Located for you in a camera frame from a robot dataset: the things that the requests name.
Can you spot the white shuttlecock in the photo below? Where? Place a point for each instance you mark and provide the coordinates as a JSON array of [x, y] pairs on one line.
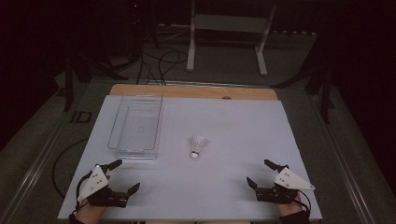
[[198, 143]]

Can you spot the white metal stand frame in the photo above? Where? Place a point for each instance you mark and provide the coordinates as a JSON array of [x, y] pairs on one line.
[[190, 46]]

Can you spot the black stand legs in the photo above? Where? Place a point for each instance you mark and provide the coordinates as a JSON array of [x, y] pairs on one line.
[[68, 87], [325, 99]]

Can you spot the clear plastic container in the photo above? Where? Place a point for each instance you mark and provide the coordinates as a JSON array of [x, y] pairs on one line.
[[140, 124]]

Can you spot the metal floor rail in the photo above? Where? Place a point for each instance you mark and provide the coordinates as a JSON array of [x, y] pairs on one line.
[[34, 174], [345, 161]]

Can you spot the person's right hand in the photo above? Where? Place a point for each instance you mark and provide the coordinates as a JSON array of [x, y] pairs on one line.
[[289, 208]]

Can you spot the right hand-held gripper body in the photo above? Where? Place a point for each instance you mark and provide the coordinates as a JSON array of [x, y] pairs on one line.
[[289, 181]]

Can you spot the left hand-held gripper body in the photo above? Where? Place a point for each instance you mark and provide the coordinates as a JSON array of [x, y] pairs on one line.
[[93, 183]]

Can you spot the person's left hand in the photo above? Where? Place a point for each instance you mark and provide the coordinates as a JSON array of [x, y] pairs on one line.
[[90, 214]]

